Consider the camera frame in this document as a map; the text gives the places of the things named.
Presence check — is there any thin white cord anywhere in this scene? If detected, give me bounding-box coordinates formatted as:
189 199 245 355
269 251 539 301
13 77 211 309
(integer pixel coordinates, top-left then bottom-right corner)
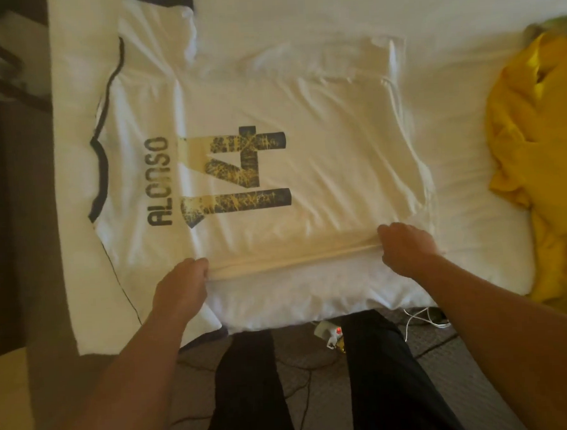
400 303 454 342

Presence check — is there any white football jersey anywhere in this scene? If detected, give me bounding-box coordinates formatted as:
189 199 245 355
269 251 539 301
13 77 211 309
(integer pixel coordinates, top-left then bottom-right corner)
76 0 444 339

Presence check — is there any person's right forearm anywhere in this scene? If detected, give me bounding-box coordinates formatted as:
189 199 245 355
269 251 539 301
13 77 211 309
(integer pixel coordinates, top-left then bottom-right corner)
413 248 567 430

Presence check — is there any white power strip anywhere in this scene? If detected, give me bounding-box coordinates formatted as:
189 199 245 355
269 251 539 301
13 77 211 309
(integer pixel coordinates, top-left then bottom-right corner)
313 318 349 354

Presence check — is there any person's leg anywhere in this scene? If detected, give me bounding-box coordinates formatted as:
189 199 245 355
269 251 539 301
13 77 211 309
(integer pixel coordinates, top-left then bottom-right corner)
197 328 301 430
340 305 467 430

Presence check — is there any person's left forearm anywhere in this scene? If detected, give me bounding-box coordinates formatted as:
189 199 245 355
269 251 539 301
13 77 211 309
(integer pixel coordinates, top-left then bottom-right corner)
28 306 215 430

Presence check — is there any person's left hand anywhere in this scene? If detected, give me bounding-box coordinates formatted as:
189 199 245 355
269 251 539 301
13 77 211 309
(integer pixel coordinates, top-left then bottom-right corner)
148 257 214 325

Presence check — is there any yellow shirt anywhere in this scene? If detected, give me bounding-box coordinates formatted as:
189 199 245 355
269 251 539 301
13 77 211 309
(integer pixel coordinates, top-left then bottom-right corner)
481 29 567 330

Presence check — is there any person's left leg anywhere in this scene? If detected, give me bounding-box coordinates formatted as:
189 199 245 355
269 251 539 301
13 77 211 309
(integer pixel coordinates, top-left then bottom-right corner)
197 328 301 430

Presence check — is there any person's right leg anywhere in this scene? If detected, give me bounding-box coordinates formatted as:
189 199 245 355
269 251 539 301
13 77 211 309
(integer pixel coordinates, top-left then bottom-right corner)
340 305 467 430

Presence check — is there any white bed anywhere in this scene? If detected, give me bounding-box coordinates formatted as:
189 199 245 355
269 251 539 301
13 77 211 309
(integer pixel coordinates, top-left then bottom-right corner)
46 0 567 358

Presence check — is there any person's right hand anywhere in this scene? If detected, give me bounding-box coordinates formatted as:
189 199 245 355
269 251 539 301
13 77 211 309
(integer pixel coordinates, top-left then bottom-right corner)
376 220 444 283

